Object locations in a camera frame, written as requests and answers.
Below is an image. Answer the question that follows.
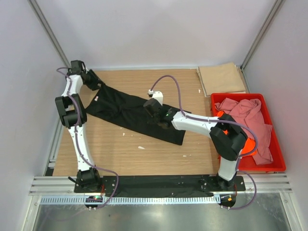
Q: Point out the aluminium frame post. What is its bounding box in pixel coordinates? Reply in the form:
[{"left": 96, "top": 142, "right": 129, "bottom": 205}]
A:
[
  {"left": 240, "top": 0, "right": 285, "bottom": 72},
  {"left": 27, "top": 0, "right": 71, "bottom": 67}
]

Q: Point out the white slotted cable duct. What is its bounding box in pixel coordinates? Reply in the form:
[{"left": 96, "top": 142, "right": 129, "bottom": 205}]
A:
[{"left": 40, "top": 194, "right": 220, "bottom": 205}]

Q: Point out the red plastic bin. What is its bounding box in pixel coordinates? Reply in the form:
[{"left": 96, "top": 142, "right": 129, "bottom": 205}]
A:
[{"left": 211, "top": 93, "right": 286, "bottom": 172}]

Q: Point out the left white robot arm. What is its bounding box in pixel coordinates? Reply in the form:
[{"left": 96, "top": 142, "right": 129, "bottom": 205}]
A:
[{"left": 55, "top": 67, "right": 102, "bottom": 193}]

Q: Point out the left aluminium frame post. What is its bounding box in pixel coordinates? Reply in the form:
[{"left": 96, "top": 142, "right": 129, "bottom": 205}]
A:
[{"left": 27, "top": 0, "right": 71, "bottom": 67}]

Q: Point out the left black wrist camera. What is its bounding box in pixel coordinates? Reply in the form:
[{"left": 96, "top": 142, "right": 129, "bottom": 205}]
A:
[{"left": 67, "top": 60, "right": 87, "bottom": 76}]

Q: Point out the black t-shirt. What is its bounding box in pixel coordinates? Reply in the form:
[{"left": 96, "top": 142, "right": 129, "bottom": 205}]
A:
[{"left": 86, "top": 84, "right": 185, "bottom": 145}]

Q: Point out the right aluminium frame post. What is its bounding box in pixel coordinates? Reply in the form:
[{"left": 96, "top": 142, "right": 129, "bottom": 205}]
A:
[{"left": 240, "top": 0, "right": 285, "bottom": 72}]

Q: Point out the pink t-shirt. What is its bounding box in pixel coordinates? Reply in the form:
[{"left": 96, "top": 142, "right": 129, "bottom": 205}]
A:
[{"left": 215, "top": 98, "right": 273, "bottom": 165}]

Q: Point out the purple cable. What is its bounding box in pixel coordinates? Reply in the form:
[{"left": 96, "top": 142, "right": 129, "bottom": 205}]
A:
[
  {"left": 148, "top": 75, "right": 258, "bottom": 211},
  {"left": 56, "top": 67, "right": 120, "bottom": 209}
]

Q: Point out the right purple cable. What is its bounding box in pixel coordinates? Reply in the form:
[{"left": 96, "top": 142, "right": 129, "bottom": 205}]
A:
[{"left": 148, "top": 75, "right": 258, "bottom": 211}]

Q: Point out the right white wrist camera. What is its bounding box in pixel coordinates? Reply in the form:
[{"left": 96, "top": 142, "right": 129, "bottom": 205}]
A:
[{"left": 143, "top": 90, "right": 163, "bottom": 117}]

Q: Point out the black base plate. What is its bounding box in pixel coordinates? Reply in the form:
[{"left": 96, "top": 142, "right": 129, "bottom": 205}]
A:
[{"left": 69, "top": 175, "right": 246, "bottom": 198}]

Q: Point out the folded beige t-shirt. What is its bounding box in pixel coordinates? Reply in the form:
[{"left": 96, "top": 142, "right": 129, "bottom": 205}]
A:
[{"left": 196, "top": 62, "right": 246, "bottom": 97}]

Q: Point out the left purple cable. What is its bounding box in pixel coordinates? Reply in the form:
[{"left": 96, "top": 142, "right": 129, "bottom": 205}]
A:
[{"left": 56, "top": 67, "right": 120, "bottom": 209}]

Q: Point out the orange t-shirt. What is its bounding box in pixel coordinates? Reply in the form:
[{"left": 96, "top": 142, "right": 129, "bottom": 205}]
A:
[{"left": 215, "top": 110, "right": 257, "bottom": 155}]

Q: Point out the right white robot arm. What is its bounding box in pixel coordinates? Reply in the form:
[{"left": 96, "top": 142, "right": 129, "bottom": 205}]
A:
[{"left": 144, "top": 105, "right": 247, "bottom": 191}]

